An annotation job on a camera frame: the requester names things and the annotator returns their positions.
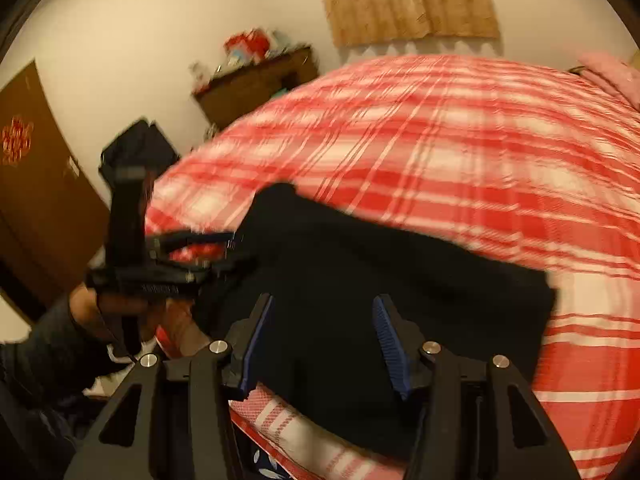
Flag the black pants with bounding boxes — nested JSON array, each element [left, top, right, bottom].
[[192, 182, 558, 461]]

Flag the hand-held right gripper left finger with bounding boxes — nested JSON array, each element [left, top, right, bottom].
[[64, 292, 275, 480]]

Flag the pink pillow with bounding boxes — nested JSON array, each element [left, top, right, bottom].
[[575, 51, 640, 111]]

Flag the brown wooden door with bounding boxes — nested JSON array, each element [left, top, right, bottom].
[[0, 60, 113, 321]]

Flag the person's dark clothing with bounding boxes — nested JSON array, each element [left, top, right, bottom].
[[0, 375, 101, 480]]

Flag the red gift box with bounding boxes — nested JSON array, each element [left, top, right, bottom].
[[224, 30, 273, 63]]

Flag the person's left hand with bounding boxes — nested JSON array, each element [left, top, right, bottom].
[[67, 282, 213, 361]]

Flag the red plaid bed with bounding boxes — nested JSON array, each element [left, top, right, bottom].
[[145, 54, 640, 480]]

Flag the short beige patterned curtain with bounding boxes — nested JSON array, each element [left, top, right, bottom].
[[320, 0, 501, 48]]

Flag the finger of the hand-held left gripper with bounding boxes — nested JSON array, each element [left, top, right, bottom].
[[165, 254, 256, 282], [145, 228, 240, 253]]

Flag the blue patterned bed sheet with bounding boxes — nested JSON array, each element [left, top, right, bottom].
[[247, 442, 291, 480]]

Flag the person's left forearm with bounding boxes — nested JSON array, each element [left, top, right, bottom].
[[0, 300, 131, 401]]

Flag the brown wooden desk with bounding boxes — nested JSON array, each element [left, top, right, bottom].
[[192, 45, 321, 131]]

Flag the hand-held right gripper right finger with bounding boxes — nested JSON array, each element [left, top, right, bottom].
[[372, 294, 583, 480]]

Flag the red door decoration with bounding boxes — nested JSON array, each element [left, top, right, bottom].
[[0, 116, 33, 166]]

